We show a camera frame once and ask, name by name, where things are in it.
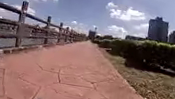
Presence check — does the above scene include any distant building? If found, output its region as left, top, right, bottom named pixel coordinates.
left=87, top=30, right=97, bottom=41

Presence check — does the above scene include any red stone path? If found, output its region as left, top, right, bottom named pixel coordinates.
left=0, top=26, right=175, bottom=99

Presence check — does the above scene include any low long building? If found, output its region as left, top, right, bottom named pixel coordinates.
left=125, top=33, right=148, bottom=44

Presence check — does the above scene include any trimmed green hedge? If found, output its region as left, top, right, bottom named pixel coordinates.
left=90, top=31, right=175, bottom=75

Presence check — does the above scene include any tall grey tower building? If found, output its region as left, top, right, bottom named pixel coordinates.
left=146, top=15, right=171, bottom=45

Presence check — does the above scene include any dry grass strip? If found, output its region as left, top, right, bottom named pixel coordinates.
left=91, top=46, right=175, bottom=99

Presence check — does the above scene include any wooden post and rail fence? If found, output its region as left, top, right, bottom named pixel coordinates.
left=0, top=0, right=93, bottom=69

